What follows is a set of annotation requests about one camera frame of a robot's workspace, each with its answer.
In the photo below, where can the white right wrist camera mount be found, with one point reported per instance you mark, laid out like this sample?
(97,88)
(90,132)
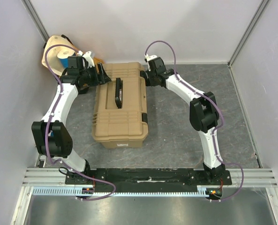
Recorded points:
(148,58)

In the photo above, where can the blue paper towel roll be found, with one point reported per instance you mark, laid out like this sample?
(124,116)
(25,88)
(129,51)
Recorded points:
(63,56)

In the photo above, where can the tan plastic tool box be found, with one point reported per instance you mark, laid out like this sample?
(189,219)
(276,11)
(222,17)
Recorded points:
(120,111)

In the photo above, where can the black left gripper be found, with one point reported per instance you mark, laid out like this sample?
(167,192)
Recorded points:
(103,78)

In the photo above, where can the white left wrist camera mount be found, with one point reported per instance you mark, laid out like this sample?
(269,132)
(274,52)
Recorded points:
(89,58)

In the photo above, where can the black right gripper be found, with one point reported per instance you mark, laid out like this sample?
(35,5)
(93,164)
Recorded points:
(147,78)

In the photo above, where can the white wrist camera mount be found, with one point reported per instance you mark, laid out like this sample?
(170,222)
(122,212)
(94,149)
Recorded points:
(148,58)
(89,58)

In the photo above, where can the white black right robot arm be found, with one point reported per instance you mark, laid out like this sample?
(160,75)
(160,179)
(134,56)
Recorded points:
(203,112)

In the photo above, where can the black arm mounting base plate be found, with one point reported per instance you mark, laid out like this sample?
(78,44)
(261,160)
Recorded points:
(153,180)

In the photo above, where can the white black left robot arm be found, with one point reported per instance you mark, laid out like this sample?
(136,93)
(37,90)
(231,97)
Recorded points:
(51,136)

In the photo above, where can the tan leather tool bag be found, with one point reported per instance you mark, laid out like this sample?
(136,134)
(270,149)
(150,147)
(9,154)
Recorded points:
(54,44)

